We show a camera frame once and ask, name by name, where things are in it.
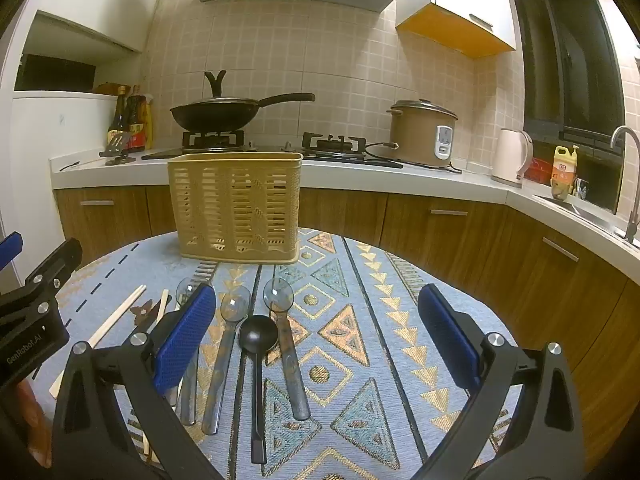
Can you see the wooden chopstick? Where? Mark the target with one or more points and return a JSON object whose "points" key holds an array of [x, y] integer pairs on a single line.
{"points": [[162, 307], [120, 312]]}

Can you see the black gas stove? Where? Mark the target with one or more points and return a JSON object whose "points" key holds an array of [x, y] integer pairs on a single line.
{"points": [[340, 152]]}

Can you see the white wall cabinet orange underside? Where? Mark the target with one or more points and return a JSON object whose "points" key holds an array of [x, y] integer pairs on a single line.
{"points": [[450, 5]]}

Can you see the small black utensil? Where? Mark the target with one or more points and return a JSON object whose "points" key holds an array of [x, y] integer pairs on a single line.
{"points": [[70, 165]]}

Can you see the dark soy sauce bottle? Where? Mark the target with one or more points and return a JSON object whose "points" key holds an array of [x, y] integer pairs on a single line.
{"points": [[117, 120]]}

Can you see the metal slotted spatula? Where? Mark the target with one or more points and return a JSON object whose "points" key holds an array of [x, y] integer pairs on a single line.
{"points": [[117, 142]]}

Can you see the dark red-label sauce bottle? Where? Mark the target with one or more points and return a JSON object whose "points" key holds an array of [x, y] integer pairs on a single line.
{"points": [[136, 127]]}

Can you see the black plastic spoon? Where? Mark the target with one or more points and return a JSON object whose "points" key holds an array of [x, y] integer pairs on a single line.
{"points": [[257, 335]]}

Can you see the black wok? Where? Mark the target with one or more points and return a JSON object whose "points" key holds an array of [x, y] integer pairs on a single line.
{"points": [[215, 117]]}

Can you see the brown rice cooker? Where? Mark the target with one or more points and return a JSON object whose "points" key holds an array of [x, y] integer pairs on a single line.
{"points": [[415, 135]]}

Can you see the blue patterned tablecloth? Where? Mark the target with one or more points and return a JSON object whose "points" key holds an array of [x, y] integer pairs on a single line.
{"points": [[380, 310]]}

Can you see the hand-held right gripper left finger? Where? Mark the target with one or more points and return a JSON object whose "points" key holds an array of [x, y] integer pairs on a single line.
{"points": [[185, 340]]}

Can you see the metal faucet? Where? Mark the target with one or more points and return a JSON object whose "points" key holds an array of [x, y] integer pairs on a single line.
{"points": [[631, 220]]}

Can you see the yellow oil bottle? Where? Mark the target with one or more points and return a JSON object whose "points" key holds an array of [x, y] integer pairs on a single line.
{"points": [[564, 167]]}

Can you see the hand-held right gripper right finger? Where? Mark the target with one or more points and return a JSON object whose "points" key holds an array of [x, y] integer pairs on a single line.
{"points": [[450, 340]]}

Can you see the beige slotted plastic utensil basket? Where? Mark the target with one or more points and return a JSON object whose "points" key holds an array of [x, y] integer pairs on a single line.
{"points": [[235, 205]]}

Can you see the white electric kettle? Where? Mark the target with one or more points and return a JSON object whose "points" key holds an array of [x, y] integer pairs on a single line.
{"points": [[507, 157]]}

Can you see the yellow sauce bottle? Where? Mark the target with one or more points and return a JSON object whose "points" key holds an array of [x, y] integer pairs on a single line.
{"points": [[148, 125]]}

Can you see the steel spoon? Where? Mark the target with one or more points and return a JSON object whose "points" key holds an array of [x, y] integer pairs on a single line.
{"points": [[235, 305], [290, 360]]}

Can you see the white refrigerator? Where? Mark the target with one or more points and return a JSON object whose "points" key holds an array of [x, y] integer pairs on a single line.
{"points": [[50, 125]]}

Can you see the person's left forearm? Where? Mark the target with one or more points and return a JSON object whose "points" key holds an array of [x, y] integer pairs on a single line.
{"points": [[25, 415]]}

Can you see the red plastic box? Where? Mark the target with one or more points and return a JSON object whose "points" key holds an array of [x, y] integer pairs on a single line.
{"points": [[540, 170]]}

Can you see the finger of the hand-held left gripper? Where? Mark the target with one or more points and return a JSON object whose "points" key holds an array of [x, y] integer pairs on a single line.
{"points": [[10, 249], [55, 260]]}

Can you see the dark box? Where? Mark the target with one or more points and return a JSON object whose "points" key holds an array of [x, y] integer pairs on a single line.
{"points": [[55, 72]]}

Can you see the glass wok lid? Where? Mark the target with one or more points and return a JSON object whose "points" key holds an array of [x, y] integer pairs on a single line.
{"points": [[215, 85]]}

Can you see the clear plastic spoon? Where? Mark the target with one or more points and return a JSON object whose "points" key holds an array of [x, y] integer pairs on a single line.
{"points": [[188, 405]]}

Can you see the steel sink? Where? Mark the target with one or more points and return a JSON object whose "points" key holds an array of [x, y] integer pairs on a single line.
{"points": [[590, 212]]}

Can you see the dark window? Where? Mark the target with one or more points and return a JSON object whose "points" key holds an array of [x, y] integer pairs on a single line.
{"points": [[575, 60]]}

